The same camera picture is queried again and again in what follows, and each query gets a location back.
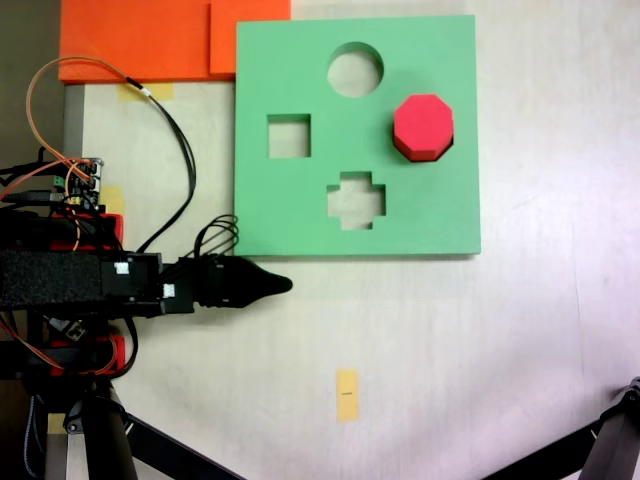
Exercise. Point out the circuit board with red LED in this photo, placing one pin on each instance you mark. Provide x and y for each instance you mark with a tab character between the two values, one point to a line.
70	330

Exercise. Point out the yellow tape marker with line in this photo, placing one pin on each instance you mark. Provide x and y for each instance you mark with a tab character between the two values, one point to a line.
347	407

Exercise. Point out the black table clamp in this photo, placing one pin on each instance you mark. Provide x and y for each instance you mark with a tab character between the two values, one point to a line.
30	227
30	367

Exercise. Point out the red octagonal pillar block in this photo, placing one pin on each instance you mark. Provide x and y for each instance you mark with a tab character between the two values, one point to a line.
422	122

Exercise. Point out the thin black tripod brace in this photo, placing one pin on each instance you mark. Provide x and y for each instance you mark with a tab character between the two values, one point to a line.
175	450
540	457

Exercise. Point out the circuit board with green terminal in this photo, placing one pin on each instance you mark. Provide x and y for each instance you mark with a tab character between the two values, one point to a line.
82	187

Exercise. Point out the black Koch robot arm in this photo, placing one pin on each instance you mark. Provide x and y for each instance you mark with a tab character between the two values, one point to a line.
50	280

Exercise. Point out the green shape-hole board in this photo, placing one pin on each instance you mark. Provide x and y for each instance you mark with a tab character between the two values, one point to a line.
280	210

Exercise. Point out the yellow masking tape piece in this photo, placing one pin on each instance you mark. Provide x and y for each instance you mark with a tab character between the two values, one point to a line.
55	425
162	91
114	197

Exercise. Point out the red base mount plate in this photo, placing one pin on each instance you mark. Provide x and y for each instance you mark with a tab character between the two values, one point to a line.
119	350
116	225

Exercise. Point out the notched black tripod leg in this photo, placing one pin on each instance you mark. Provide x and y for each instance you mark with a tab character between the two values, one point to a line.
615	445

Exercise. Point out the thick black tripod leg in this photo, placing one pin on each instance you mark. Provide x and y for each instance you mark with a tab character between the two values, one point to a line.
105	450

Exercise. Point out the large orange flat block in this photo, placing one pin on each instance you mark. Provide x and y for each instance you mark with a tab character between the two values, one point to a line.
135	40

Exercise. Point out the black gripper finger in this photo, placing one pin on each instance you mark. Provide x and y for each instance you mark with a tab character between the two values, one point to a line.
260	285

